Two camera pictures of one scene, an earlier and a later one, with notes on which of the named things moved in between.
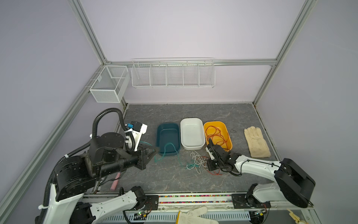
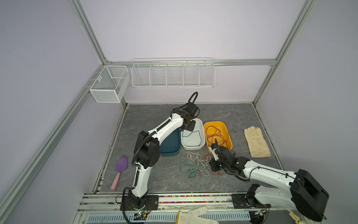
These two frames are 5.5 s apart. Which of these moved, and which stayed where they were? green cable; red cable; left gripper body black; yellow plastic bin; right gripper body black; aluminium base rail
Moved: left gripper body black; green cable
Stayed: red cable; yellow plastic bin; right gripper body black; aluminium base rail
